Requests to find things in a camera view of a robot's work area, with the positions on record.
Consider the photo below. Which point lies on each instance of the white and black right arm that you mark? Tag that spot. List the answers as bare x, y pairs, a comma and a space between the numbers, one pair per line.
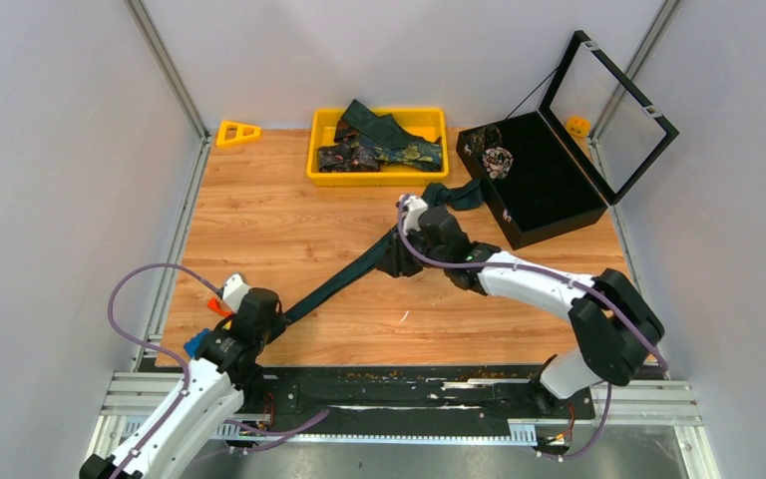
614, 328

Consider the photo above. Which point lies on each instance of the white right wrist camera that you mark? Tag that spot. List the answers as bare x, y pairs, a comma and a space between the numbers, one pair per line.
412, 207

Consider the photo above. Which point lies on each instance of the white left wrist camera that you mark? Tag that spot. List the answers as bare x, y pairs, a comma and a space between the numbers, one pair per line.
234, 289

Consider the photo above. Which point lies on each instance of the rolled dark tie in box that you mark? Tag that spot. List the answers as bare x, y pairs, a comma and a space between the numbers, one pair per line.
480, 141

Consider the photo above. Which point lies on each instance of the yellow round toy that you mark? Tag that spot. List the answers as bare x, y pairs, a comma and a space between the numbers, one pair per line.
577, 126

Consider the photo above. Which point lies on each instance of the dark green tie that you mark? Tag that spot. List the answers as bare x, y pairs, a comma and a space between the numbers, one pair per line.
464, 198
358, 122

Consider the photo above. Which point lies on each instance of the yellow triangle toy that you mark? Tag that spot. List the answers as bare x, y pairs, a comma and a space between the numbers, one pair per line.
231, 134

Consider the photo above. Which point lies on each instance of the orange toy piece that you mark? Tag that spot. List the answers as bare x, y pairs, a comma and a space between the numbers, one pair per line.
216, 307

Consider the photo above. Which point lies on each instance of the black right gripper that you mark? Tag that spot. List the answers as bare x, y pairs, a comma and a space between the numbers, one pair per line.
395, 261

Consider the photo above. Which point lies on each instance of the yellow plastic bin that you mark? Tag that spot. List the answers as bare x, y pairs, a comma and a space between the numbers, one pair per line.
425, 122

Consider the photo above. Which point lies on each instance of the blue floral tie in bin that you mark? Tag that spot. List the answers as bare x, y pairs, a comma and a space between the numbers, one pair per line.
419, 155

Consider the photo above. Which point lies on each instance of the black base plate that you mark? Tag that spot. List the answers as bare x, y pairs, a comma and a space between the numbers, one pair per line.
406, 401

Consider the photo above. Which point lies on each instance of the rolled floral tie in box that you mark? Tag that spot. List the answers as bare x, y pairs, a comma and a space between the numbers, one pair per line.
498, 162

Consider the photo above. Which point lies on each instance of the colourful toy brick block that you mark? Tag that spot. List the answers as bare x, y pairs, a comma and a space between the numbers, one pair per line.
191, 346

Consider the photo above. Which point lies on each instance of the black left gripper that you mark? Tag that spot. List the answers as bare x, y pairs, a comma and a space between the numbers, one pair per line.
279, 324

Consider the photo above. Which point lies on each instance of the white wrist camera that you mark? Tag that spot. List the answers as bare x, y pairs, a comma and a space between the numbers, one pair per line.
412, 207
234, 289

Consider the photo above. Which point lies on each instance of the dark patterned tie in bin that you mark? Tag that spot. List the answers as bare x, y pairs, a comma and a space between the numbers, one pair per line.
345, 158

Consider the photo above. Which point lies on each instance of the black gift box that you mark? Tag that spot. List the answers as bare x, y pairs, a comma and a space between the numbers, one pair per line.
558, 183

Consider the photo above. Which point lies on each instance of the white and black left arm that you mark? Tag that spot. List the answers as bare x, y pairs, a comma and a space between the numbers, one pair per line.
220, 377

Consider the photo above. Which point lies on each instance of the aluminium rail frame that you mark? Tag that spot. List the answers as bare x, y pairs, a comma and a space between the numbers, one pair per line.
644, 411

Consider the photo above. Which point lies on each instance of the dark green tie in bin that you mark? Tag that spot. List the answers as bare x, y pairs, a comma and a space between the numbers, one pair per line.
358, 122

